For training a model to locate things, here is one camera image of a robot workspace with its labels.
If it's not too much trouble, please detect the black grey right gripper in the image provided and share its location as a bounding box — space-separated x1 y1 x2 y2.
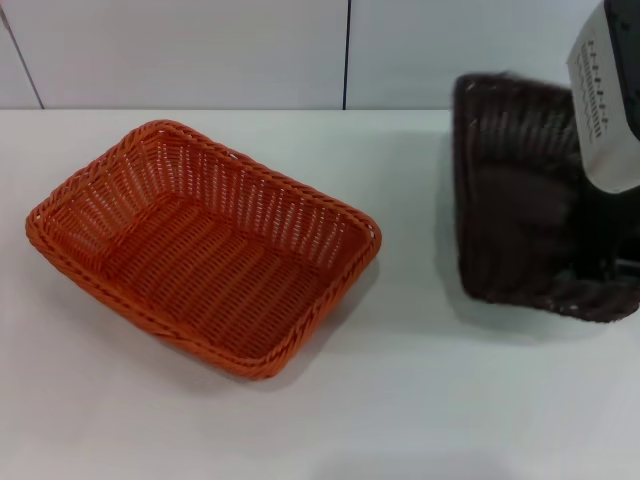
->
566 0 640 281

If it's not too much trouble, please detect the dark brown woven plastic basket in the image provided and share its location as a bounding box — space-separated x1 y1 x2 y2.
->
452 71 640 326

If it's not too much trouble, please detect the orange woven plastic basket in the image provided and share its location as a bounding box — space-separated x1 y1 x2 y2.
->
24 118 384 382

